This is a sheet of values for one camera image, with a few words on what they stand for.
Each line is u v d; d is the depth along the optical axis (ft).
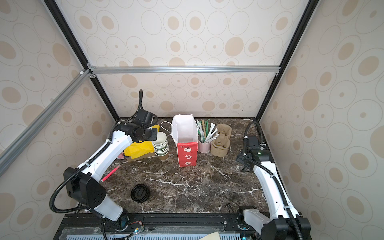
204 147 3.15
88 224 2.46
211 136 3.10
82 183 1.37
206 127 3.10
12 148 1.72
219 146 2.94
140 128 1.91
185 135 3.27
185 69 2.94
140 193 2.61
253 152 1.76
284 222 1.24
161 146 2.67
